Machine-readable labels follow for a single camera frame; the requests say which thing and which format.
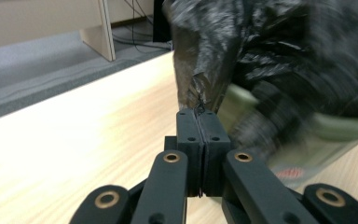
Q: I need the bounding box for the black plastic garbage bag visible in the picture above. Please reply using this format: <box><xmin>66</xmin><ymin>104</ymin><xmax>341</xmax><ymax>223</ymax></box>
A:
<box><xmin>162</xmin><ymin>0</ymin><xmax>358</xmax><ymax>162</ymax></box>

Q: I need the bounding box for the beige wooden furniture panel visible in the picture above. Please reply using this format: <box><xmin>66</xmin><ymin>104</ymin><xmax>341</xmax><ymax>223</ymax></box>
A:
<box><xmin>79</xmin><ymin>0</ymin><xmax>117</xmax><ymax>63</ymax></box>

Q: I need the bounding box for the black box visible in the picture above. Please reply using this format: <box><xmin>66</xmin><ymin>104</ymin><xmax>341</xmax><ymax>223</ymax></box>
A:
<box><xmin>152</xmin><ymin>0</ymin><xmax>172</xmax><ymax>44</ymax></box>

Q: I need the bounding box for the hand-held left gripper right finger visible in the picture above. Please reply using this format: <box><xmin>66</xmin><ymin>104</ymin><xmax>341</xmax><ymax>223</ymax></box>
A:
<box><xmin>197</xmin><ymin>108</ymin><xmax>233</xmax><ymax>198</ymax></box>

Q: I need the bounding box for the black cable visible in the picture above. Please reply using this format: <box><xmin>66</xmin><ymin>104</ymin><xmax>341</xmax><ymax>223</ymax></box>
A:
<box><xmin>111</xmin><ymin>0</ymin><xmax>173</xmax><ymax>54</ymax></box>

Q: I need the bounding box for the olive green trash bin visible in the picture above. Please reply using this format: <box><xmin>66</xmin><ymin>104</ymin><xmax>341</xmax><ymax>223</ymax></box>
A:
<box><xmin>214</xmin><ymin>83</ymin><xmax>358</xmax><ymax>191</ymax></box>

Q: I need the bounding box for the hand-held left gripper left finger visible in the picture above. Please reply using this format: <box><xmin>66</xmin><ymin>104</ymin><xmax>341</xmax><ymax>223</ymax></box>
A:
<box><xmin>163</xmin><ymin>108</ymin><xmax>205</xmax><ymax>198</ymax></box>

